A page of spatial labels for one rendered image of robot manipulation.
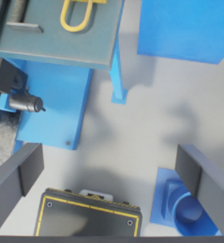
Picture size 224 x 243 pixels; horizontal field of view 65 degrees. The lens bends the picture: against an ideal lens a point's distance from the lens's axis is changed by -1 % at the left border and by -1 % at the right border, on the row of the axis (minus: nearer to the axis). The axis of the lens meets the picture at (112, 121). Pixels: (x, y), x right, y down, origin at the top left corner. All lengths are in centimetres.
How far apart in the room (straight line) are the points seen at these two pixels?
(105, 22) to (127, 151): 114
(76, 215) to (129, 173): 53
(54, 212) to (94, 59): 109
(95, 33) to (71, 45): 8
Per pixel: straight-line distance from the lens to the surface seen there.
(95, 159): 158
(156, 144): 157
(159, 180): 158
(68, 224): 139
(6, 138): 174
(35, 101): 120
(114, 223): 133
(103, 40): 59
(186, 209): 153
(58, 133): 155
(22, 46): 67
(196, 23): 140
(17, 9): 71
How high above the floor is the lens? 155
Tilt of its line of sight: 80 degrees down
